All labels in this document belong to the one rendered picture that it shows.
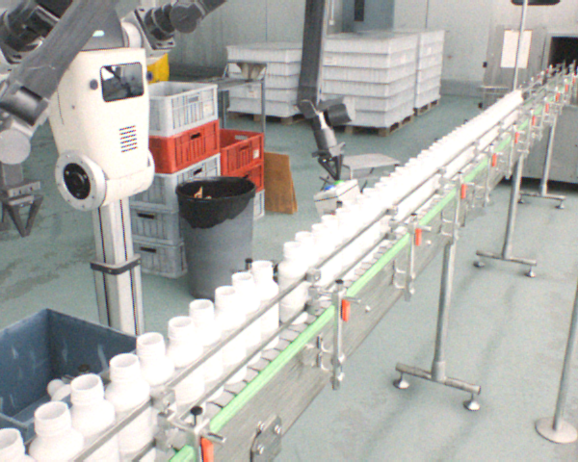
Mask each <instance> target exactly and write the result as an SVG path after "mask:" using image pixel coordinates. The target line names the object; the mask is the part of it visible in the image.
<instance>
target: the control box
mask: <svg viewBox="0 0 578 462"><path fill-rule="evenodd" d="M332 185H334V184H332ZM334 186H335V187H334V188H332V189H328V190H325V189H323V190H322V191H320V192H318V193H316V194H314V195H313V199H314V202H315V206H316V209H317V212H318V215H319V218H321V217H322V216H330V214H324V209H328V210H334V209H336V201H337V200H342V201H343V206H344V202H345V201H349V200H351V201H356V196H357V195H360V194H361V192H360V189H359V186H358V184H357V180H356V179H352V180H347V181H344V182H342V183H339V184H335V185H334ZM343 206H342V207H343Z"/></svg>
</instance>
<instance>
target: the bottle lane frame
mask: <svg viewBox="0 0 578 462"><path fill-rule="evenodd" d="M510 139H511V136H508V137H507V138H506V139H505V140H504V141H503V142H502V143H501V144H500V145H499V146H498V147H497V148H496V149H495V150H494V153H503V157H501V159H500V160H501V161H507V160H508V155H509V147H510ZM523 144H524V143H518V142H517V143H514V141H513V148H512V165H513V164H514V163H515V161H516V160H517V159H518V158H519V157H520V155H521V154H522V152H517V151H516V150H515V149H516V145H518V147H517V150H519V151H524V145H523ZM498 158H499V156H497V157H496V159H495V165H494V167H493V166H491V167H490V175H489V183H488V186H489V187H490V191H491V190H492V189H493V188H494V186H495V185H496V184H497V183H498V182H499V180H500V179H501V178H502V177H503V176H504V175H505V172H500V171H499V170H498V167H497V165H498V163H499V164H500V166H499V169H500V170H506V168H507V166H506V163H502V162H500V161H499V160H498ZM486 162H487V158H485V159H484V160H483V161H482V162H481V163H479V164H478V165H477V166H476V167H474V169H472V170H471V171H470V172H469V173H468V174H467V176H466V177H465V178H464V181H465V182H471V183H474V179H475V177H477V184H476V185H477V186H480V187H483V186H484V185H485V178H486ZM474 188H475V190H476V191H475V196H476V197H481V198H483V194H484V193H483V191H482V189H480V188H476V187H475V186H474V185H473V187H470V186H466V188H465V192H464V198H461V197H460V214H459V223H460V228H461V227H462V226H463V220H464V211H465V206H466V203H467V202H469V201H470V199H472V200H473V209H472V213H473V211H474V210H475V209H476V208H477V207H478V206H479V204H480V203H481V200H482V199H476V198H475V197H474V196H473V189H474ZM456 190H457V188H453V189H452V190H451V191H450V192H449V193H448V194H447V195H446V196H445V197H444V198H443V199H441V201H440V202H438V204H437V205H436V206H434V208H432V209H431V210H430V211H429V212H428V213H427V214H426V215H425V216H424V217H423V218H422V219H420V221H419V225H421V226H427V227H431V228H432V230H431V232H427V231H423V232H422V234H421V241H420V245H417V244H416V237H415V248H414V261H413V272H414V273H415V276H416V277H415V279H414V280H413V282H414V281H415V280H416V279H417V277H418V276H419V275H420V274H421V273H422V271H423V270H424V269H425V268H426V267H427V266H428V264H429V263H430V262H431V261H432V260H433V258H434V257H435V256H436V255H437V253H438V252H439V251H440V250H441V249H442V248H443V246H444V245H446V244H447V243H448V241H450V237H447V236H443V235H442V233H440V227H441V224H442V223H443V225H444V228H443V232H444V234H449V235H452V228H451V224H450V223H445V222H444V221H443V220H441V217H442V211H443V210H445V217H444V219H445V220H446V221H452V222H453V219H454V210H455V200H456ZM490 191H489V192H490ZM489 192H488V193H487V194H489ZM460 228H459V229H460ZM459 229H458V231H459ZM408 240H409V233H408V232H407V233H406V234H405V235H404V236H403V237H402V238H401V239H400V240H398V242H396V243H395V244H393V245H392V246H391V247H390V248H389V249H387V251H386V252H385V253H384V254H382V256H381V257H380V259H377V262H376V263H375V264H373V265H371V268H369V269H368V270H366V272H365V273H364V274H363V275H362V276H360V278H359V279H358V280H357V281H356V282H354V284H353V285H352V286H351V287H350V288H349V289H347V296H351V297H355V298H359V299H361V303H360V304H356V303H352V302H351V304H350V313H349V319H348V321H343V317H342V344H341V352H342V353H343V354H344V355H345V357H346V360H345V362H344V363H343V366H344V365H345V363H346V362H347V361H348V360H349V359H350V357H351V356H352V355H353V354H354V353H355V351H356V350H357V349H358V348H359V347H360V345H361V344H362V343H363V342H364V341H365V340H366V338H367V337H368V336H369V335H370V334H371V332H372V331H373V330H374V329H375V328H376V326H377V325H378V323H379V322H380V321H381V319H382V318H383V317H384V316H385V314H386V313H387V312H388V311H389V310H390V309H391V308H392V307H393V306H394V305H395V304H396V302H397V301H398V300H399V299H400V298H401V297H402V295H403V291H404V290H401V289H396V288H395V286H394V285H392V276H393V274H394V273H395V272H396V271H395V270H394V269H393V262H394V259H395V258H396V257H397V260H398V263H397V269H398V270H399V271H404V272H407V253H408ZM396 275H397V278H396V284H397V286H400V287H406V281H405V279H404V276H405V275H404V274H400V273H397V272H396ZM315 317H316V316H315ZM333 329H334V306H333V305H330V306H329V307H328V308H327V309H325V310H324V312H323V313H322V314H321V315H320V316H319V317H316V320H314V321H313V322H312V323H311V324H308V325H307V328H306V329H305V330H304V332H303V333H299V332H298V333H299V334H300V336H299V337H298V338H297V339H295V340H294V341H293V342H289V343H290V345H289V346H288V347H287V348H286V349H284V350H283V351H279V350H278V351H279V356H278V357H277V358H275V359H274V360H273V361H269V365H268V366H267V367H266V368H265V369H264V370H263V371H262V372H258V376H256V377H255V378H254V379H253V380H252V381H251V382H250V383H248V382H244V383H246V387H245V388H244V389H243V390H242V391H241V392H240V393H239V394H238V395H234V394H231V395H233V399H232V400H231V401H230V402H229V403H228V404H227V405H226V406H225V407H221V406H219V407H220V408H221V412H220V413H219V414H218V415H216V416H215V417H214V418H213V419H212V420H211V421H210V422H211V430H212V431H214V432H217V433H218V434H221V435H223V436H225V437H227V443H226V445H225V446H221V445H218V444H216V443H214V444H213V462H251V447H252V444H253V441H254V438H255V436H256V434H257V433H258V432H259V431H262V430H263V429H264V427H265V425H266V423H267V422H268V421H269V420H270V419H271V418H272V417H273V416H274V415H275V414H277V415H279V416H280V417H281V418H282V438H283V436H284V435H285V434H286V433H287V432H288V430H289V429H290V428H291V427H292V426H293V425H294V423H295V422H296V421H297V420H298V419H299V417H300V416H301V415H302V414H303V413H304V411H305V410H306V409H307V408H308V407H309V404H310V403H311V402H312V401H313V400H314V398H316V397H317V396H319V394H320V393H321V392H322V391H323V390H324V388H325V387H326V386H327V385H328V384H329V378H330V377H331V376H332V374H330V373H327V372H322V371H321V369H320V367H319V368H317V355H318V354H319V352H320V351H321V350H320V349H318V348H317V347H318V335H319V334H320V333H321V332H323V337H324V340H323V348H324V350H327V351H331V352H333ZM256 372H257V371H256ZM173 450H174V451H175V455H174V456H173V457H172V458H171V459H170V460H169V461H168V462H194V449H193V448H192V447H189V446H187V445H185V446H184V447H183V448H182V449H173Z"/></svg>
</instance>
